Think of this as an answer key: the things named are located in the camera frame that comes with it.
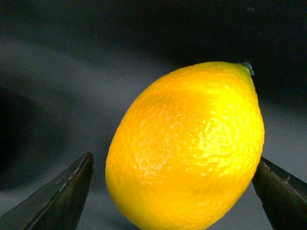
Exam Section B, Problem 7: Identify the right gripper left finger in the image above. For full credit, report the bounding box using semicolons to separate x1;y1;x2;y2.
0;153;94;230

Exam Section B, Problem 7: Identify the yellow lemon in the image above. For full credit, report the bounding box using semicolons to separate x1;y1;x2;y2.
105;62;265;230

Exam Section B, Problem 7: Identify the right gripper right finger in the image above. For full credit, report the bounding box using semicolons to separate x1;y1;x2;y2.
252;157;307;230

